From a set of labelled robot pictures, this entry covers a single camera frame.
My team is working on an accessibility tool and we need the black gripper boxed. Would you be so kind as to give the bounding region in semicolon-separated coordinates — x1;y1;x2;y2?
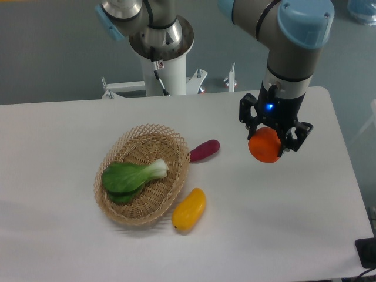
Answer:
239;84;314;157

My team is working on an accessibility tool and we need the orange fruit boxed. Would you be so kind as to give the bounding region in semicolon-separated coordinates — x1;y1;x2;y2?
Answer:
248;127;281;163

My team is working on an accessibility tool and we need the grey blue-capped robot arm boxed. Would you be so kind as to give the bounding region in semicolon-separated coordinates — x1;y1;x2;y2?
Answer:
95;1;334;163

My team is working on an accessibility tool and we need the woven wicker basket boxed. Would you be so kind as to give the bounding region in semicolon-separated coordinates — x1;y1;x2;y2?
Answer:
94;124;190;226

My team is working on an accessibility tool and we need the purple sweet potato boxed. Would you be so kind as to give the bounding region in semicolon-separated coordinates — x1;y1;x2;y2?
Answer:
190;139;220;163

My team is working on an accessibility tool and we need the yellow mango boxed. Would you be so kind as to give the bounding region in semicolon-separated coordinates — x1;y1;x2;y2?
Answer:
171;187;207;233

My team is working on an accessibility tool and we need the blue object top right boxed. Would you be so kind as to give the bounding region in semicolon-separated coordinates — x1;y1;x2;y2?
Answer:
347;0;375;26

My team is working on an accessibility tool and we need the black device at table edge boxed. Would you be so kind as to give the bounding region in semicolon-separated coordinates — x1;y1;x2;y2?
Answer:
355;237;375;268

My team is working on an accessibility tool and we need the green bok choy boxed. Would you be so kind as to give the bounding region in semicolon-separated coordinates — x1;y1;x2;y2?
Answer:
102;159;169;203

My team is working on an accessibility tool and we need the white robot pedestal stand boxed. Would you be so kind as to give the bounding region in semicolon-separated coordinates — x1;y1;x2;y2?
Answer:
100;17;238;99

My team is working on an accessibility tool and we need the black cable on pedestal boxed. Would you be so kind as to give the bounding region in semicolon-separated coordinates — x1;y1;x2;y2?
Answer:
150;46;170;96

